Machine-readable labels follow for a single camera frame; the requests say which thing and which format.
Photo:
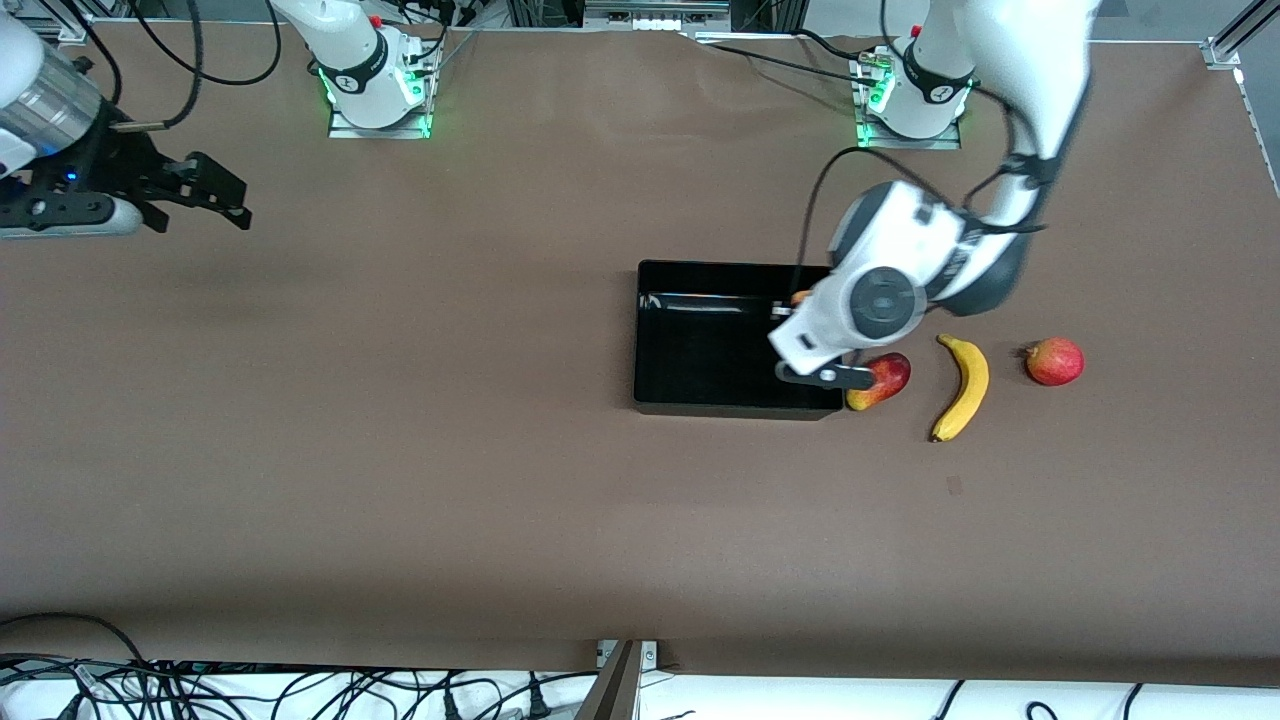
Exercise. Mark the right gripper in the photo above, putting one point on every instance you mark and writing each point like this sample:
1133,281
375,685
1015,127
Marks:
112,165

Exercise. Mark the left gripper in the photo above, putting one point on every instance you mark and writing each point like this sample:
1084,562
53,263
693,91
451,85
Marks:
778,310

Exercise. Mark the black plastic box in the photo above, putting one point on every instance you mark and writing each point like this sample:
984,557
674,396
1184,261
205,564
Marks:
700,350

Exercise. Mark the yellow banana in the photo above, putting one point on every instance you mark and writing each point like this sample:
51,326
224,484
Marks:
968,385

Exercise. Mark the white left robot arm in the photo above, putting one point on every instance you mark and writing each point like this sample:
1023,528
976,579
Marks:
1040,60

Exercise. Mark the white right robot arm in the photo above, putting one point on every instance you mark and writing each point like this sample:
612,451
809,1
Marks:
355,60

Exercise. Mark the red apple right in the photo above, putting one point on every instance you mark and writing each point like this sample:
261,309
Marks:
1056,362

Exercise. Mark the red yellow mango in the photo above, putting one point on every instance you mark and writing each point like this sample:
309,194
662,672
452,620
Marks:
890,380

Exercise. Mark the grey power strip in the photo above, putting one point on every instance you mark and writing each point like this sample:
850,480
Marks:
650,15

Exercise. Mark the dark metal bar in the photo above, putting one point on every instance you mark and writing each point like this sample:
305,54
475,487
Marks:
612,690

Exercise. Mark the aluminium frame profile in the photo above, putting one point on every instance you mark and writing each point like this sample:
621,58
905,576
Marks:
1225,50
60,25

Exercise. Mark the small metal bracket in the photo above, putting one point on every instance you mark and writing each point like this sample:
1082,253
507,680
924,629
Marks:
650,652

